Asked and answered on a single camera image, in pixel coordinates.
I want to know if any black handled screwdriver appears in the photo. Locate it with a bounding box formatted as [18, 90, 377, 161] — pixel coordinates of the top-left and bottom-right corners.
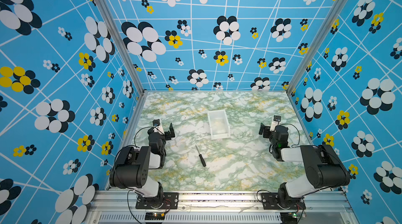
[196, 146, 206, 167]

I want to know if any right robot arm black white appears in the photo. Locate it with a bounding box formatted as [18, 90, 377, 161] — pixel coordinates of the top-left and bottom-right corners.
[259, 124, 350, 208]

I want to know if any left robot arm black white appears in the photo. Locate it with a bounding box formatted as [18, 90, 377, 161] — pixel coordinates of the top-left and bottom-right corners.
[110, 119, 175, 204]

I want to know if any white plastic bin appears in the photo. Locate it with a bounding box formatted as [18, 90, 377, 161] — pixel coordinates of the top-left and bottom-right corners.
[207, 110, 231, 140]

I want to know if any right wrist camera black cable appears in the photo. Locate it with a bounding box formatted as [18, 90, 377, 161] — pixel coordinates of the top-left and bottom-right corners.
[281, 123, 301, 148]

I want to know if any wrist camera black cable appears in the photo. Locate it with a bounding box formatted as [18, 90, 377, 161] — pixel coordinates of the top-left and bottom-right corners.
[133, 126, 155, 148]
[281, 123, 301, 148]

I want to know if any left wrist camera black cable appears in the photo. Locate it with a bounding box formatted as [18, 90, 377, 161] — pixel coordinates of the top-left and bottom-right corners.
[133, 126, 155, 148]

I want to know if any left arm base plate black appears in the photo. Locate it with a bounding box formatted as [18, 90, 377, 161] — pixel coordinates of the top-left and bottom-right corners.
[135, 192, 179, 210]

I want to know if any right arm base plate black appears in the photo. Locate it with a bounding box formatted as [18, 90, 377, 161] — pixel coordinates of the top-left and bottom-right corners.
[259, 193, 306, 211]

